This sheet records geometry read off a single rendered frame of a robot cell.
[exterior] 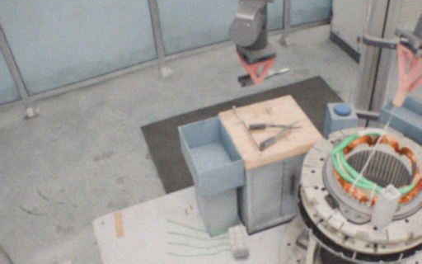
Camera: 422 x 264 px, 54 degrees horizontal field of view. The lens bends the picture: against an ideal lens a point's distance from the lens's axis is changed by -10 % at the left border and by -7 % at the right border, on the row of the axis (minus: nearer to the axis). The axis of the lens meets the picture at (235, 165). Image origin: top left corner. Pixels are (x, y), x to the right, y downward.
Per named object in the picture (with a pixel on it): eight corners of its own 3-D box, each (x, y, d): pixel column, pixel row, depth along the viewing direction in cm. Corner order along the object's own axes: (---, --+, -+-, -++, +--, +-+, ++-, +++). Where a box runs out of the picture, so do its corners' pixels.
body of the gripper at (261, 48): (250, 65, 91) (249, 35, 86) (232, 44, 98) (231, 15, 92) (278, 58, 92) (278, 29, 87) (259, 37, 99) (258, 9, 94)
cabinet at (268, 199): (248, 236, 119) (246, 169, 100) (225, 189, 131) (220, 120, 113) (312, 214, 123) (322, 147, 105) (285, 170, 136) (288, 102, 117)
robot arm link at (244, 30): (283, -27, 82) (241, -35, 83) (272, -5, 74) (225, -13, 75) (275, 23, 91) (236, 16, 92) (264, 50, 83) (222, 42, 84)
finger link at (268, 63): (248, 92, 98) (246, 58, 91) (236, 76, 102) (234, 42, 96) (275, 86, 99) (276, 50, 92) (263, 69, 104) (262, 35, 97)
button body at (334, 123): (344, 183, 131) (358, 118, 113) (322, 185, 131) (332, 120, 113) (340, 167, 136) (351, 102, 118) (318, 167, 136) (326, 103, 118)
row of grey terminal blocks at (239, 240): (250, 260, 114) (250, 251, 111) (232, 262, 113) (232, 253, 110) (246, 229, 121) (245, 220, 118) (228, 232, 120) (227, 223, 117)
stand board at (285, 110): (246, 170, 100) (246, 162, 98) (218, 120, 113) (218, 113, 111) (323, 147, 105) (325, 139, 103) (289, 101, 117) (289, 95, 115)
